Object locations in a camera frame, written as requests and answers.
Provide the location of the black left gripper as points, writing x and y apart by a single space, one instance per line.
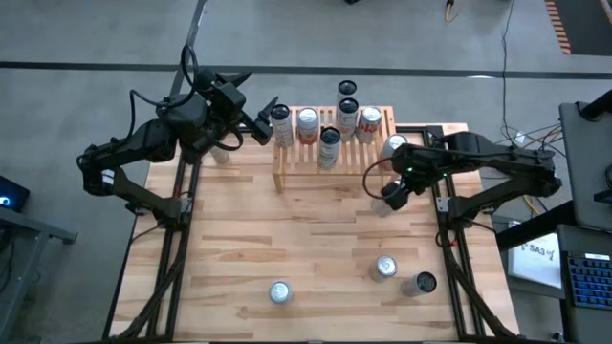
228 102

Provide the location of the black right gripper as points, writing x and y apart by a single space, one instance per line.
396 196

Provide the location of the pale pink Spindrift can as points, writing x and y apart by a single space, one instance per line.
394 142

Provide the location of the Spindrift can with fruit emblem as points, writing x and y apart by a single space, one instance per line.
307 117

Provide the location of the tall Celsius peach can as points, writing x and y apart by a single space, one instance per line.
346 87

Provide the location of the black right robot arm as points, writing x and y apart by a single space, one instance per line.
478 153

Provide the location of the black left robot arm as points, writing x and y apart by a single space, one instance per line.
138 143

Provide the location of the wooden slatted shelf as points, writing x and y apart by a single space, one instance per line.
306 160

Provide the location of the black desk support bar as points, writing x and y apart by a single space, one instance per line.
531 229

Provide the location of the pink and silver Spindrift can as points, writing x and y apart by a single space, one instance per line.
280 291

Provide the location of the white printed sign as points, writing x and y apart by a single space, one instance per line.
535 263

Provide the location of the dark grey desk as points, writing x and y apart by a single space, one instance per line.
588 157

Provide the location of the grey metal stand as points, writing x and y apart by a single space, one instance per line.
43 228

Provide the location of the black box with blue light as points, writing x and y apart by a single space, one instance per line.
12 196

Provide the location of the black mat with striped edge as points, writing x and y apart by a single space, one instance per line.
588 28

